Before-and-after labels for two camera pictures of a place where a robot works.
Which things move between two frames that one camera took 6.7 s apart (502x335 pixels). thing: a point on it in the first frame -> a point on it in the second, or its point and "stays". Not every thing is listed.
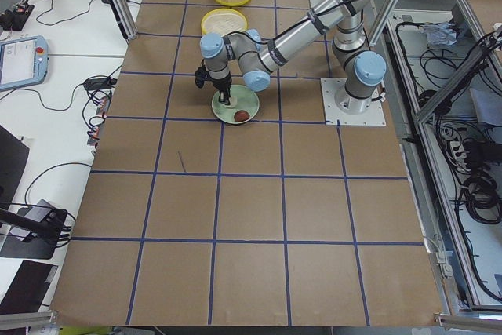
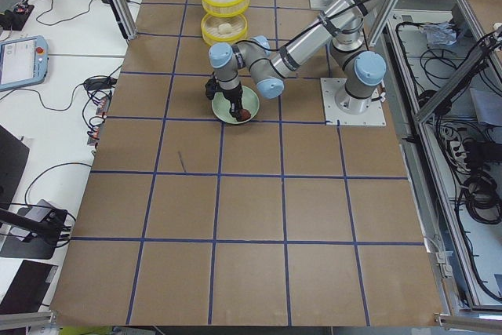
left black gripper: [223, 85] -> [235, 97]
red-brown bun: [240, 115] stays
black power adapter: [100, 83] stays
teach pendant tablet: [23, 62] stays
